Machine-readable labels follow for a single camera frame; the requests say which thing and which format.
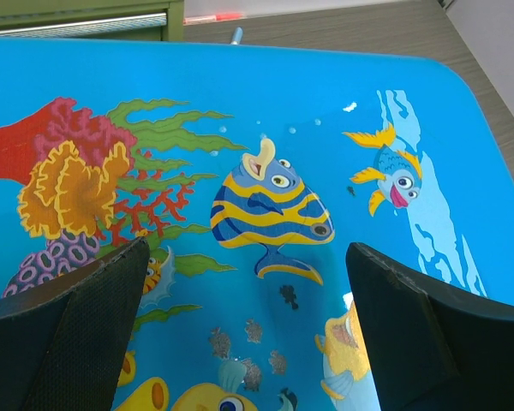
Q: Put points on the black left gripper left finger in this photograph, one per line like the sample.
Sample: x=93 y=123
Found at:
x=62 y=343

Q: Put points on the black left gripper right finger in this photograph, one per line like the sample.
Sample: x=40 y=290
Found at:
x=431 y=345

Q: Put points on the blue suitcase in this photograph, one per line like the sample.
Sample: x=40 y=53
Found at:
x=249 y=170

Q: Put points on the yellow-green drawer organizer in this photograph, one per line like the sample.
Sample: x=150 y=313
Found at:
x=92 y=19

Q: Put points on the marker pen red cap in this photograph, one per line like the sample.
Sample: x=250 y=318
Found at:
x=202 y=19

